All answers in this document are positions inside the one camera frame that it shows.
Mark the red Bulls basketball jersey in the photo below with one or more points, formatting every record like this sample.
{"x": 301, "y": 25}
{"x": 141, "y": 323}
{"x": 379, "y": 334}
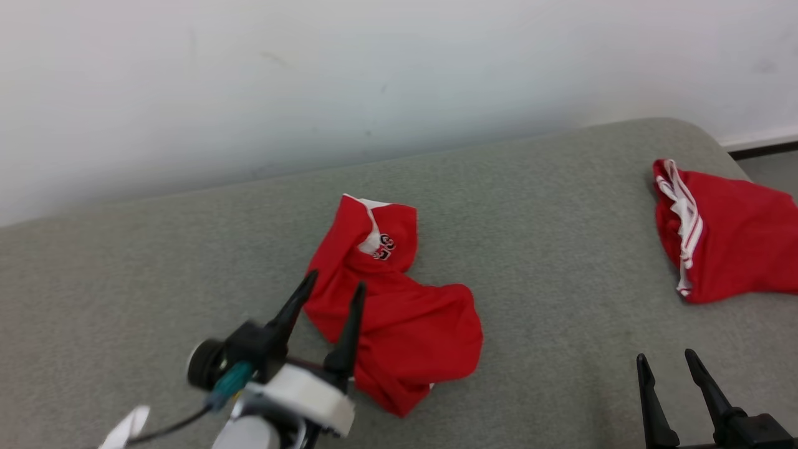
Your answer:
{"x": 742, "y": 237}

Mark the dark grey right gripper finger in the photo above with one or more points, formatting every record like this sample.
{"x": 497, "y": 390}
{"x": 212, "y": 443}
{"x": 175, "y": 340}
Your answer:
{"x": 707, "y": 386}
{"x": 654, "y": 405}

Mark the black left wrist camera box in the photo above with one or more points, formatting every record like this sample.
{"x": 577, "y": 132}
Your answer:
{"x": 243, "y": 352}

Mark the dark baseboard strip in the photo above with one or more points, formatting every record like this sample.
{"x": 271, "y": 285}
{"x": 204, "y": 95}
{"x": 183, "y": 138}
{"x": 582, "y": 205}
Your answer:
{"x": 764, "y": 149}

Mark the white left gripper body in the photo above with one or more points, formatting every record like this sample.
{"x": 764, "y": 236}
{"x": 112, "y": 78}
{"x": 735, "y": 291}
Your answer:
{"x": 299, "y": 396}

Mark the red basketball shorts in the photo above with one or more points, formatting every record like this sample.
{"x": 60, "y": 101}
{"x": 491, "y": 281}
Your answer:
{"x": 411, "y": 337}

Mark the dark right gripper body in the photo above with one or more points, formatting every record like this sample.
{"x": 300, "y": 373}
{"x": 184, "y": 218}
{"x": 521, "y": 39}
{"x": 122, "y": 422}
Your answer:
{"x": 757, "y": 433}

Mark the grey fabric sofa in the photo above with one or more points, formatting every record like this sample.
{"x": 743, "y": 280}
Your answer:
{"x": 187, "y": 262}

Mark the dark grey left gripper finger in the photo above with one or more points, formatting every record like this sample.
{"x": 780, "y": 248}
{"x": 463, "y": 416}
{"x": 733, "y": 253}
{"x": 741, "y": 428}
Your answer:
{"x": 349, "y": 343}
{"x": 292, "y": 312}

